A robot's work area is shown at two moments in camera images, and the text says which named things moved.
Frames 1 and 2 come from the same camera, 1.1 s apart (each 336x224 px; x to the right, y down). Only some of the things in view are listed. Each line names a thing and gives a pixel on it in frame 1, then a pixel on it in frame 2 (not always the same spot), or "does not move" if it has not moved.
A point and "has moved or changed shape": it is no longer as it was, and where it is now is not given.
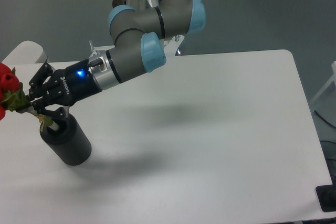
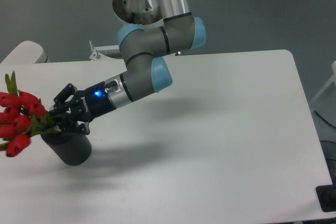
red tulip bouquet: (13, 96) has moved or changed shape
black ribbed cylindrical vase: (70, 142) does not move
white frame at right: (333, 78) does not move
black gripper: (69, 86) → (88, 104)
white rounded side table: (28, 52) does not move
